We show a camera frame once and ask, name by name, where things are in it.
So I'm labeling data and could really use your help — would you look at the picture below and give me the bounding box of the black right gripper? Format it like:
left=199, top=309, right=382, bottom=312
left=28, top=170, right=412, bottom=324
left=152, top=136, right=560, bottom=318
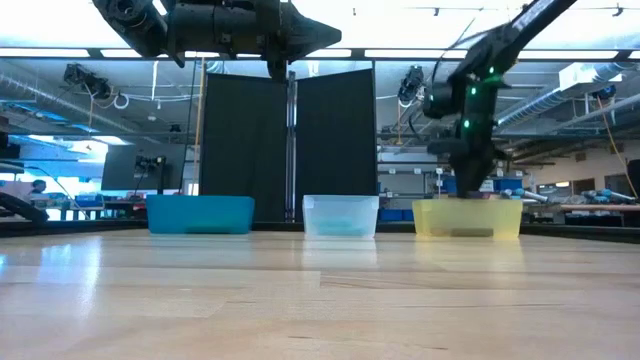
left=427, top=82, right=506, bottom=200

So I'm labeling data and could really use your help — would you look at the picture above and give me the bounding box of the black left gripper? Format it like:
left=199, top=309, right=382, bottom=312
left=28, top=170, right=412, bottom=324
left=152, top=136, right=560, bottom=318
left=254, top=0, right=343, bottom=82

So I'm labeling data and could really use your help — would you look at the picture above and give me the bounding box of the teal block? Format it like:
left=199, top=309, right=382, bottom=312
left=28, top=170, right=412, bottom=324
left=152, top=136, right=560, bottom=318
left=313, top=219, right=374, bottom=238

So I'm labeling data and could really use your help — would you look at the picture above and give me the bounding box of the yellow plastic bin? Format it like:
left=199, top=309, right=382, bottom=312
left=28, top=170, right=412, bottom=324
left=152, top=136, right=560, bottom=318
left=411, top=198, right=524, bottom=239

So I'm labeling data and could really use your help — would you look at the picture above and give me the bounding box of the wooden workbench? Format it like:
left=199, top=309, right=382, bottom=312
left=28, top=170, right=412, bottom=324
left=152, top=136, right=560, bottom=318
left=522, top=201, right=640, bottom=227

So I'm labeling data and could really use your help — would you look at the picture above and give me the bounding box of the black folding room divider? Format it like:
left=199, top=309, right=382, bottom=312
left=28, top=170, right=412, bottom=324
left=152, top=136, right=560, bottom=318
left=199, top=68, right=379, bottom=224

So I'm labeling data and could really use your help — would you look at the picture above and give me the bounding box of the clear plastic bin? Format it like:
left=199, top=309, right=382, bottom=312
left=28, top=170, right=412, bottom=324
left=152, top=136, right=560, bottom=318
left=301, top=194, right=380, bottom=239

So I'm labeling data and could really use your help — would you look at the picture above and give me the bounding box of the blue plastic bin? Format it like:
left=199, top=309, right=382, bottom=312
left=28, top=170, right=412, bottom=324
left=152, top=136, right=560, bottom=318
left=145, top=194, right=256, bottom=236

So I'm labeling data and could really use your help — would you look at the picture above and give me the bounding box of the black television screen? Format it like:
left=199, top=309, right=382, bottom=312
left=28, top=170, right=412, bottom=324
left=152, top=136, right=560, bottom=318
left=101, top=143, right=201, bottom=192

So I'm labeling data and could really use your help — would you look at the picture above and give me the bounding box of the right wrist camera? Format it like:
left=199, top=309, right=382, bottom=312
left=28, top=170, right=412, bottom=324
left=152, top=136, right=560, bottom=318
left=422, top=81, right=457, bottom=121

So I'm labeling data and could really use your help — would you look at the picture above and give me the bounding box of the black ceiling-mounted camera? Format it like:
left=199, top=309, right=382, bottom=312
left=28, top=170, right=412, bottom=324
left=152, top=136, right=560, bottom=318
left=62, top=62, right=114, bottom=101
left=397, top=64, right=426, bottom=104

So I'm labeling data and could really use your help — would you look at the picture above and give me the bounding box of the silver ventilation duct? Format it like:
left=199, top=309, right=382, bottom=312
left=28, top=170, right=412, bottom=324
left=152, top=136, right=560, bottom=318
left=477, top=69, right=626, bottom=136
left=0, top=62, right=119, bottom=129

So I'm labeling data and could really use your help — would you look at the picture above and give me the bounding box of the black curved hose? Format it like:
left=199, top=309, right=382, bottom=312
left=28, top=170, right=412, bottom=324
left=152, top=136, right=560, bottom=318
left=0, top=191, right=50, bottom=224

